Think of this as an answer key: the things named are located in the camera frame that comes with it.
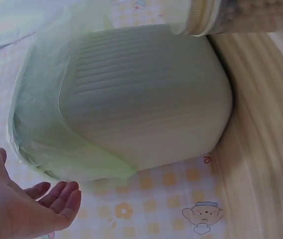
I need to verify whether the white ribbed waste bin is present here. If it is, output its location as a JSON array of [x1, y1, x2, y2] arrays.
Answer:
[[58, 24, 233, 180]]

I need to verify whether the clear jar with cream lid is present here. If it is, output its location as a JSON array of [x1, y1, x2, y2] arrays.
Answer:
[[170, 0, 283, 37]]

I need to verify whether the green plastic bin bag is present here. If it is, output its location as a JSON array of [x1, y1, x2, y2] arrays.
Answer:
[[0, 0, 190, 182]]

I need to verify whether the person's left hand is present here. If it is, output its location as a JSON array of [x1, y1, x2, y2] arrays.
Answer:
[[0, 141, 82, 239]]

